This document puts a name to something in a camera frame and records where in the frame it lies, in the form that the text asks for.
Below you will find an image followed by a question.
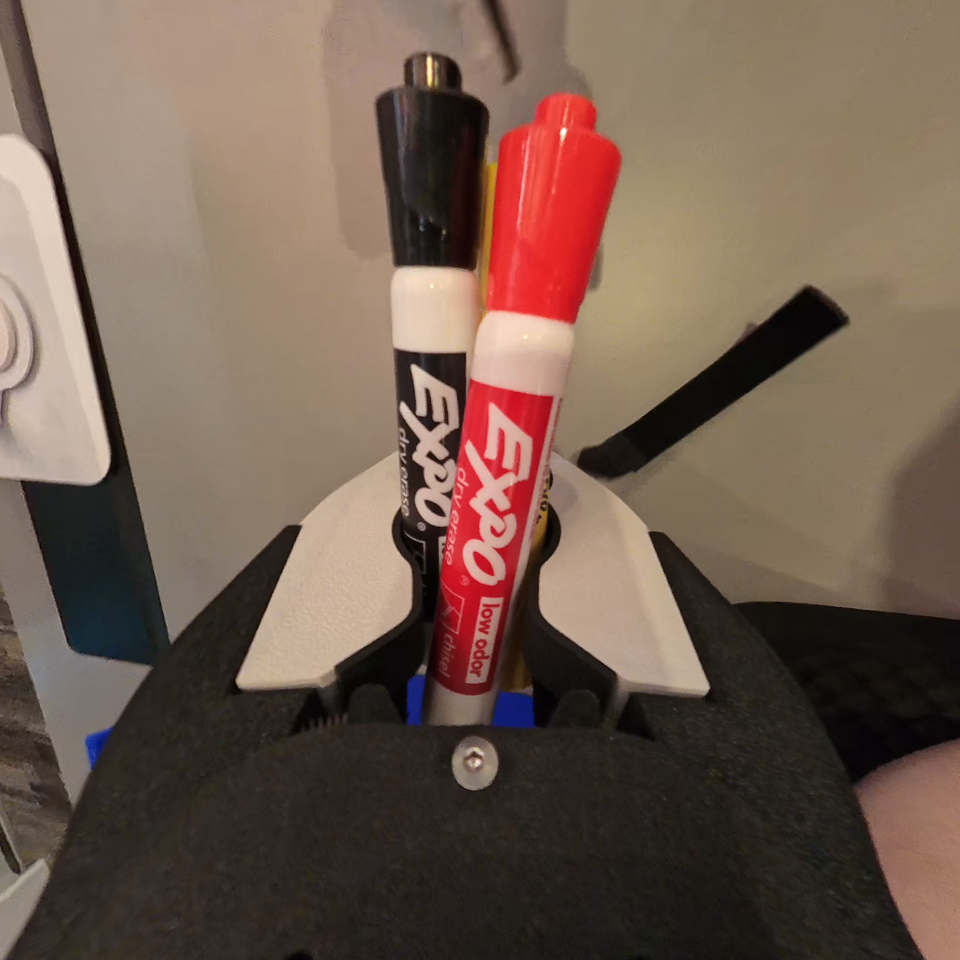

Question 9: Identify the black mesh chair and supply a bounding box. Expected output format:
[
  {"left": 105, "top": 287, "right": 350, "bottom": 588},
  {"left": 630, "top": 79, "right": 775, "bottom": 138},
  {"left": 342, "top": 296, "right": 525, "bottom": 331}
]
[{"left": 731, "top": 600, "right": 960, "bottom": 781}]

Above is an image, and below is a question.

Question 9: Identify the white wall bracket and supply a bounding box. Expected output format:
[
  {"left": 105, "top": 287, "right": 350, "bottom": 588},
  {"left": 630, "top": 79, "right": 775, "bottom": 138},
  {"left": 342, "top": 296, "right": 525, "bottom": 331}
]
[{"left": 0, "top": 135, "right": 112, "bottom": 485}]

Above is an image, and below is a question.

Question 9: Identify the person's right forearm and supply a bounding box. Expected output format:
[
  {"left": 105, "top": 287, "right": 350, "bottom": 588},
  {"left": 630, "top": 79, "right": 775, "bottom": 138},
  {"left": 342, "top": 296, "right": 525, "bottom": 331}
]
[{"left": 855, "top": 746, "right": 960, "bottom": 960}]

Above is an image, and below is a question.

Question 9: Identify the black strap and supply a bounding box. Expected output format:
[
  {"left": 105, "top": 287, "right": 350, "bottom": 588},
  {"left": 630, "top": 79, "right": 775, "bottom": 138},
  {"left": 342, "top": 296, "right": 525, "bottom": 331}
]
[{"left": 573, "top": 285, "right": 851, "bottom": 481}]

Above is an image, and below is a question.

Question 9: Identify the black dry erase marker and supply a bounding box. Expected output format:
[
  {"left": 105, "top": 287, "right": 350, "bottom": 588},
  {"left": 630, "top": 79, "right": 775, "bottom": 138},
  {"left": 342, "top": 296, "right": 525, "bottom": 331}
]
[{"left": 375, "top": 51, "right": 492, "bottom": 601}]

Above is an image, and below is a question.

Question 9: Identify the blue plastic bin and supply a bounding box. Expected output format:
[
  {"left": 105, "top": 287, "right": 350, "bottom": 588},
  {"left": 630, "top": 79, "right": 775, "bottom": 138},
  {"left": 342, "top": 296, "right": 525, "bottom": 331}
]
[{"left": 84, "top": 671, "right": 537, "bottom": 770}]

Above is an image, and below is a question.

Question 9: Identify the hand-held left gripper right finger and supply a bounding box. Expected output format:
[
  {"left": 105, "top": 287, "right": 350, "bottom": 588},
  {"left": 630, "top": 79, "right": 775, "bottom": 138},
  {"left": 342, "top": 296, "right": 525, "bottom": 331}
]
[{"left": 525, "top": 453, "right": 711, "bottom": 727}]

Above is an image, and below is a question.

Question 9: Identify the yellow marker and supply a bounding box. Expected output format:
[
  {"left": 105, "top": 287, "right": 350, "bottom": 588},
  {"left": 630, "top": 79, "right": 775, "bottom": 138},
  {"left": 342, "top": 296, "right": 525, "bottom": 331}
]
[{"left": 478, "top": 159, "right": 560, "bottom": 695}]

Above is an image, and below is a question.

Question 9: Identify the red dry erase marker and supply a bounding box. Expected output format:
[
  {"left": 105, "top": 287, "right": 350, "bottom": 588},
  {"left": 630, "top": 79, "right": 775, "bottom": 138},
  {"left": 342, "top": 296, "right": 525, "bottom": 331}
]
[{"left": 421, "top": 91, "right": 624, "bottom": 727}]

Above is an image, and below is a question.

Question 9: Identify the dark teal panel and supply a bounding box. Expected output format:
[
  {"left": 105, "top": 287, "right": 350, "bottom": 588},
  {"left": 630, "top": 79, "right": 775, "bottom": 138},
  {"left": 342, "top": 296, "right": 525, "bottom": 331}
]
[{"left": 0, "top": 0, "right": 170, "bottom": 665}]

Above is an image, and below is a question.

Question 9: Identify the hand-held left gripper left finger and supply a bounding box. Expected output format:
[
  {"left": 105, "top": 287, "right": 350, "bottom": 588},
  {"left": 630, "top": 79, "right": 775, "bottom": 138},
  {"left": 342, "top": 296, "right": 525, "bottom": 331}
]
[{"left": 236, "top": 453, "right": 429, "bottom": 725}]

